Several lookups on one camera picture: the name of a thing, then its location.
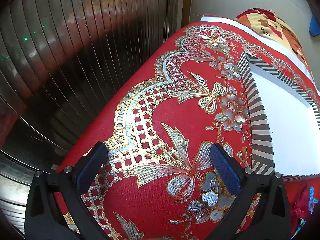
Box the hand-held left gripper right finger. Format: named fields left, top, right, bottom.
left=209, top=143, right=292, bottom=240

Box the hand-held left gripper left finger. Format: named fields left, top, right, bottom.
left=24, top=141, right=108, bottom=240

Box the striped cardboard box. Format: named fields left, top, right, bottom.
left=236, top=52, right=320, bottom=177

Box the red gold floral tablecloth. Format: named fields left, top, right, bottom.
left=54, top=21, right=320, bottom=240

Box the person's red clothing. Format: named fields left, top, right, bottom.
left=291, top=184, right=320, bottom=240

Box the metal roller shutter door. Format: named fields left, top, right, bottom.
left=0, top=0, right=180, bottom=220

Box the orange red printed blanket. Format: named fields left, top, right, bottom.
left=235, top=8, right=314, bottom=80

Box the blue cloth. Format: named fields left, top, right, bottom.
left=309, top=15, right=320, bottom=37

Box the wooden door frame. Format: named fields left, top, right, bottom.
left=181, top=0, right=194, bottom=28

